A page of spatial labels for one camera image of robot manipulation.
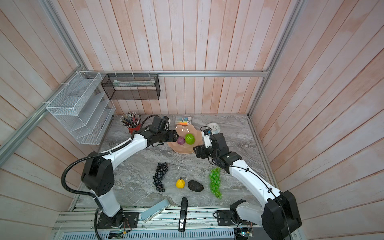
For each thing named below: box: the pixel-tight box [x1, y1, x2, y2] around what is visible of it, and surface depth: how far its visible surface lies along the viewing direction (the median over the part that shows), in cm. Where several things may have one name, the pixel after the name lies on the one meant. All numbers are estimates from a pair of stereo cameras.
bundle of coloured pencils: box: [120, 111, 142, 129], surface depth 100 cm
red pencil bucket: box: [128, 123, 142, 135], surface depth 100 cm
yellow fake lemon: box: [176, 176, 186, 189], surface depth 84 cm
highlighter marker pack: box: [175, 116, 192, 126], surface depth 117 cm
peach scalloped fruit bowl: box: [167, 124, 203, 154], surface depth 106 cm
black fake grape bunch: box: [152, 162, 168, 193], surface depth 85 cm
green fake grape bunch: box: [209, 167, 222, 199], surface depth 83 cm
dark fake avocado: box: [187, 180, 204, 192], surface depth 83 cm
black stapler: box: [178, 197, 188, 232], surface depth 75 cm
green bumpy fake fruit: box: [185, 133, 196, 145], surface depth 100 cm
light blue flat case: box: [140, 199, 171, 223], surface depth 76 cm
